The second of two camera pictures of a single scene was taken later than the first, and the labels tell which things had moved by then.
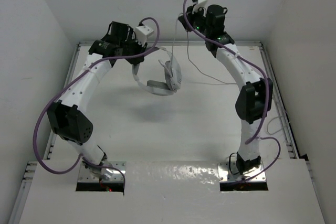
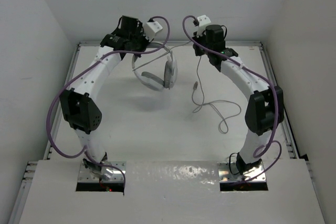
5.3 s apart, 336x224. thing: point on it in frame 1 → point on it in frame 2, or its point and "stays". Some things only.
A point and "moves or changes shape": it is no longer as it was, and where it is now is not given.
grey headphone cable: (223, 81) → (160, 56)
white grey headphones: (172, 78) moves or changes shape
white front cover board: (176, 192) stays
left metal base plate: (112, 175) stays
